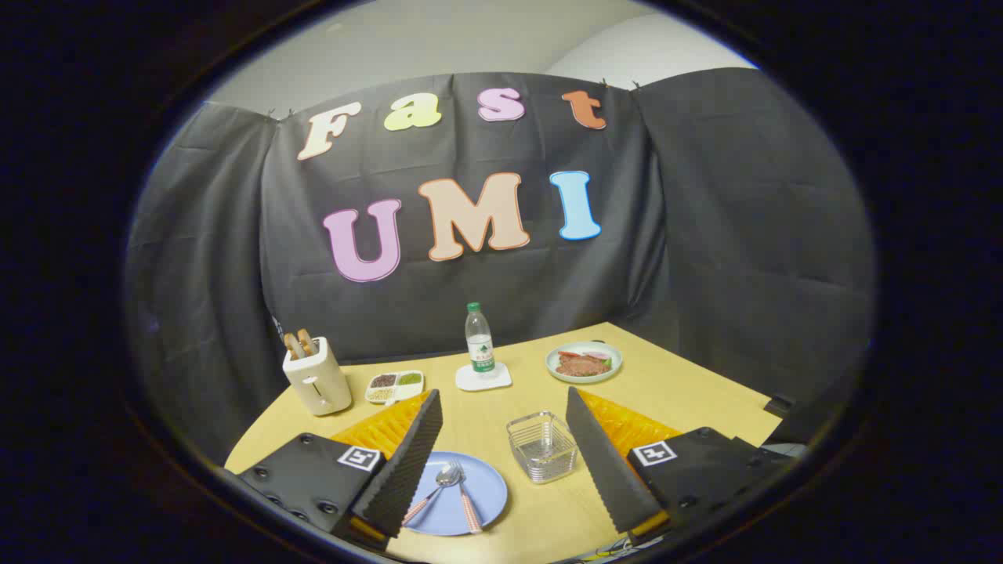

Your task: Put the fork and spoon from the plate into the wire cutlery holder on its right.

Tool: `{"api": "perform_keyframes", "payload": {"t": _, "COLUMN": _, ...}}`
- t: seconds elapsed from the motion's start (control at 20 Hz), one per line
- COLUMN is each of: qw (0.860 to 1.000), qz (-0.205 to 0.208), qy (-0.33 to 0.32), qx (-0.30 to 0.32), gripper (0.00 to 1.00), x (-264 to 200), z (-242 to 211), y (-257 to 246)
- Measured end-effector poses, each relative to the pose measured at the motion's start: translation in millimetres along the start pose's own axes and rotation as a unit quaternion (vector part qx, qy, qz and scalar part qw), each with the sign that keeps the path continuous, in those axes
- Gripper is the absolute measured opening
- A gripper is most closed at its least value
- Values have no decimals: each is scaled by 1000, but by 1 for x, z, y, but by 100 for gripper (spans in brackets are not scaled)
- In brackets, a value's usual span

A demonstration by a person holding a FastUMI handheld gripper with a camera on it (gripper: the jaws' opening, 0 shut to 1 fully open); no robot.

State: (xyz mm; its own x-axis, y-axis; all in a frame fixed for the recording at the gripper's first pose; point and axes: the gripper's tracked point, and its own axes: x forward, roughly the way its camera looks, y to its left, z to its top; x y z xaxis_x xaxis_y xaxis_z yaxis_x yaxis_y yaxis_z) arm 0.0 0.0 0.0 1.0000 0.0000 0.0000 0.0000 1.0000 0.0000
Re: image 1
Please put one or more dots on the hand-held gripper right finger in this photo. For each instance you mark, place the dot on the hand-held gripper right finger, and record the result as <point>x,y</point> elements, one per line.
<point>603,462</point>

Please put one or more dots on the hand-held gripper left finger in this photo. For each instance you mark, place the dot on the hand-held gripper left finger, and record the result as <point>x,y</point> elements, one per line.
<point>407,462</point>

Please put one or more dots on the white divided snack dish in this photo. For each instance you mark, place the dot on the white divided snack dish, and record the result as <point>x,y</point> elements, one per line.
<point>396,386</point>

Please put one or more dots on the blue plate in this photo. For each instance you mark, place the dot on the blue plate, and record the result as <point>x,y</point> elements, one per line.
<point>490,493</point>

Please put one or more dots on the green plate with food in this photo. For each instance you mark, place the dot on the green plate with food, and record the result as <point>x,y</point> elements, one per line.
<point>584,364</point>

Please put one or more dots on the white square coaster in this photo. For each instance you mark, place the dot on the white square coaster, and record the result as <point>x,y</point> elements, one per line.
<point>470,381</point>

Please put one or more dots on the cream toaster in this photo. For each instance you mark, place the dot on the cream toaster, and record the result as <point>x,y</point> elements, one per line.
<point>323,388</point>

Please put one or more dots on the clear water bottle green cap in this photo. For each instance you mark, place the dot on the clear water bottle green cap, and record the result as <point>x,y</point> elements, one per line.
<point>479,341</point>

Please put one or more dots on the brown toast slice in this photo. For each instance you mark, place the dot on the brown toast slice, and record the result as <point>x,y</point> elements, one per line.
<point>306,341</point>
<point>291,346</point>

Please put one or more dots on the black table clamp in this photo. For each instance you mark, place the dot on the black table clamp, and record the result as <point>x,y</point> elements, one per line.
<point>780,406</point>

